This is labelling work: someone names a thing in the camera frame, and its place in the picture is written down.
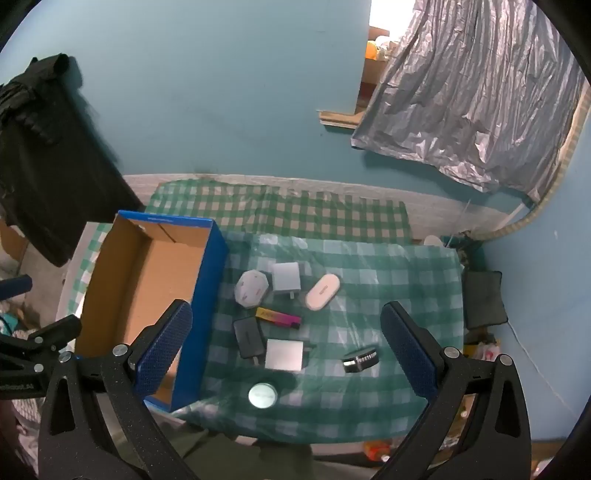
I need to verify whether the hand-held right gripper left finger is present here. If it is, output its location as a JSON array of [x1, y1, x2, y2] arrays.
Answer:
[[39, 299, 194, 480]]

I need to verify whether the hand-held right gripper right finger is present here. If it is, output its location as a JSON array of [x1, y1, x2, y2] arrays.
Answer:
[[379, 301, 532, 480]]

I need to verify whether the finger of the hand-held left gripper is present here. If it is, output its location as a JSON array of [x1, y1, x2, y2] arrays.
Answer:
[[0, 315, 83, 376], [0, 275, 33, 301]]

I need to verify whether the black round tin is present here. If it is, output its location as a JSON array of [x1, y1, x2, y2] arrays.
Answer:
[[342, 347, 378, 374]]

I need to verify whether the blue cardboard box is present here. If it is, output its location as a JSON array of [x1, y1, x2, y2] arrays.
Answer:
[[74, 210, 228, 414]]

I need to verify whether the black wall charger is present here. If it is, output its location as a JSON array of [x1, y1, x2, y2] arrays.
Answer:
[[233, 316, 267, 365]]

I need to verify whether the white octagonal hub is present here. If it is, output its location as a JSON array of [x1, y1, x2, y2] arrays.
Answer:
[[235, 270, 269, 309]]

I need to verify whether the white oval case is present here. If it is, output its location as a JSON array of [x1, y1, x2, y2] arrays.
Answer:
[[305, 273, 341, 311]]

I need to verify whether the pale green round container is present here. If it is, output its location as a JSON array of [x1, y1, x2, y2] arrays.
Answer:
[[247, 381, 279, 409]]

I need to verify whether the pink and gold lighter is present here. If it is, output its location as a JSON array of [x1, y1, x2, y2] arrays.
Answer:
[[255, 307, 303, 328]]

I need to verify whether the silver wall charger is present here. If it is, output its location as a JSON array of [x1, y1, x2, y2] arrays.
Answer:
[[264, 339, 311, 372]]

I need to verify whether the white wall charger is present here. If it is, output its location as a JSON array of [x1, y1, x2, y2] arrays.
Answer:
[[272, 262, 303, 300]]

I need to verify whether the green checked plastic tablecloth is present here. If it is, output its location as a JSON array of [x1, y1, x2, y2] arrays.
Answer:
[[60, 222, 465, 446]]

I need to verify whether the black square pouch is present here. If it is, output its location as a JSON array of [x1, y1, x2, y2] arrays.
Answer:
[[463, 270, 508, 329]]

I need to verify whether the orange packet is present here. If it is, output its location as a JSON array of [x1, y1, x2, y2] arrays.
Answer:
[[364, 440, 393, 462]]

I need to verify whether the black hanging garment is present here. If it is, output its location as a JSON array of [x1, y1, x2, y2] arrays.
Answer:
[[0, 53, 144, 268]]

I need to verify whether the green beige checked cloth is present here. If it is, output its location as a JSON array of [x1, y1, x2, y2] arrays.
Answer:
[[145, 180, 411, 241]]

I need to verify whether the wooden strip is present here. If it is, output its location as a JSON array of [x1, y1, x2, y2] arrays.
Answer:
[[318, 110, 363, 130]]

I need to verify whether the silver foil curtain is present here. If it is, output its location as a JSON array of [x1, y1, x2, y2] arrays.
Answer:
[[351, 0, 589, 204]]

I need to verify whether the brown cardboard carton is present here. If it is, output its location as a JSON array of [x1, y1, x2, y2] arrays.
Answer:
[[361, 58, 393, 86]]

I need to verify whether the thin white cable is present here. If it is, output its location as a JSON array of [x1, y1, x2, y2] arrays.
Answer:
[[505, 318, 580, 425]]

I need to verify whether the beige braided rope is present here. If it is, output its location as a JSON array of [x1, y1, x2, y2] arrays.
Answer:
[[466, 88, 591, 241]]

